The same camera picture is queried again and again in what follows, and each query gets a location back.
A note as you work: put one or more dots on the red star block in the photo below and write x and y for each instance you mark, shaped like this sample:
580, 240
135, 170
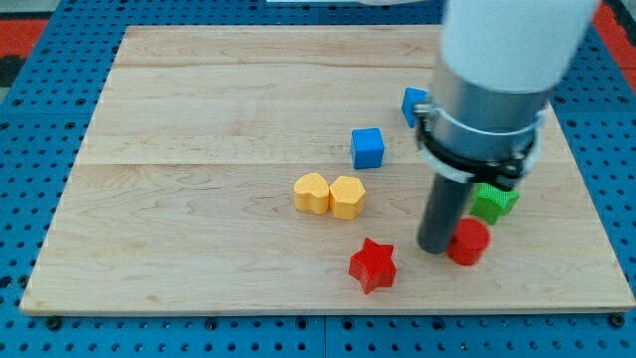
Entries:
373, 266

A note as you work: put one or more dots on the blue block behind arm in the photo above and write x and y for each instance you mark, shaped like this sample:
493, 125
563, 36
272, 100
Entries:
411, 96

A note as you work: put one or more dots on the blue cube block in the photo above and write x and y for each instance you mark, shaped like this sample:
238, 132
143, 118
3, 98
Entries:
367, 148

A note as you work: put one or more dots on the yellow hexagon block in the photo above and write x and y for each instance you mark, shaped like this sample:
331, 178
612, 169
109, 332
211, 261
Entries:
347, 197

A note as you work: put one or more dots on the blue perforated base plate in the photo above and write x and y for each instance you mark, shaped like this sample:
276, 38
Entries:
43, 118

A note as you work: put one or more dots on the green star block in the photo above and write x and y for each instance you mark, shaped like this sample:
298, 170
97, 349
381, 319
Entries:
490, 203

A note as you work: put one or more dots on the red cylinder block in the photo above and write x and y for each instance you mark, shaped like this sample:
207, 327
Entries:
470, 240

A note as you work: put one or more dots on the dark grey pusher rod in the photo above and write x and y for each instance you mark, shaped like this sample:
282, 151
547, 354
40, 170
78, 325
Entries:
443, 211

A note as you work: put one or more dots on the light wooden board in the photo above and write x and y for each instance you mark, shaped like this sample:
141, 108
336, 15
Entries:
181, 202

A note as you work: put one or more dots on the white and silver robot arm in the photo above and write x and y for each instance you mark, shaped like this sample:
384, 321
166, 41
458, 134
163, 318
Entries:
498, 62

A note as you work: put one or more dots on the yellow heart block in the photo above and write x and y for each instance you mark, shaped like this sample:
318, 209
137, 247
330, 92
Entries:
311, 193

